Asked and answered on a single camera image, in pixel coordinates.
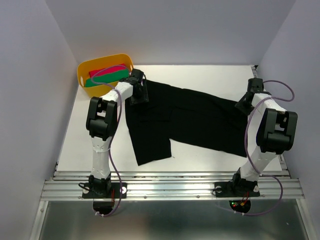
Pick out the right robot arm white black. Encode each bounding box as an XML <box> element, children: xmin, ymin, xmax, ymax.
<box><xmin>229</xmin><ymin>92</ymin><xmax>298</xmax><ymax>197</ymax></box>

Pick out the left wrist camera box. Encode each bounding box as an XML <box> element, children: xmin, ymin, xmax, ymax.
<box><xmin>129</xmin><ymin>68</ymin><xmax>145</xmax><ymax>85</ymax></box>

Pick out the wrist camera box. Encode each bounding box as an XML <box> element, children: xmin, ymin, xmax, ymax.
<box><xmin>247</xmin><ymin>77</ymin><xmax>264</xmax><ymax>93</ymax></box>
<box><xmin>129</xmin><ymin>68</ymin><xmax>145</xmax><ymax>85</ymax></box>

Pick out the green rolled t-shirt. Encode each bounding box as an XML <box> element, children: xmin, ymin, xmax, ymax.
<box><xmin>84</xmin><ymin>69</ymin><xmax>130</xmax><ymax>88</ymax></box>

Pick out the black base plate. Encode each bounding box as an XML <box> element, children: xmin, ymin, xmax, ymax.
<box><xmin>78</xmin><ymin>182</ymin><xmax>128</xmax><ymax>199</ymax></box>
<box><xmin>212</xmin><ymin>181</ymin><xmax>260</xmax><ymax>198</ymax></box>

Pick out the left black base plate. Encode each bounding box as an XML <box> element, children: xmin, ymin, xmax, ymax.
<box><xmin>78</xmin><ymin>182</ymin><xmax>128</xmax><ymax>199</ymax></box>

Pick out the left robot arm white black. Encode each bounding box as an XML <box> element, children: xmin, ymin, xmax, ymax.
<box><xmin>80</xmin><ymin>77</ymin><xmax>149</xmax><ymax>199</ymax></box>

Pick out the red rolled t-shirt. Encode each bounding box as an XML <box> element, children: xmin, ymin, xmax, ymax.
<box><xmin>89</xmin><ymin>63</ymin><xmax>127</xmax><ymax>77</ymax></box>

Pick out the aluminium rail frame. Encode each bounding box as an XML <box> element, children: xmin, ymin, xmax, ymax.
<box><xmin>27</xmin><ymin>64</ymin><xmax>312</xmax><ymax>240</ymax></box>

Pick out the black t-shirt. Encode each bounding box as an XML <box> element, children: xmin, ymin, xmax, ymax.
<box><xmin>125</xmin><ymin>81</ymin><xmax>247</xmax><ymax>166</ymax></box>

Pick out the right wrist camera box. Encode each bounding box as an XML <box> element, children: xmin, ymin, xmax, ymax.
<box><xmin>247</xmin><ymin>77</ymin><xmax>264</xmax><ymax>93</ymax></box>

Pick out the yellow plastic basket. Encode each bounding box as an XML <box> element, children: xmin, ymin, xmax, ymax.
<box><xmin>77</xmin><ymin>53</ymin><xmax>134</xmax><ymax>98</ymax></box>

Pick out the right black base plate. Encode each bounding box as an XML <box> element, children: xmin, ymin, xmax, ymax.
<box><xmin>212</xmin><ymin>181</ymin><xmax>260</xmax><ymax>198</ymax></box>

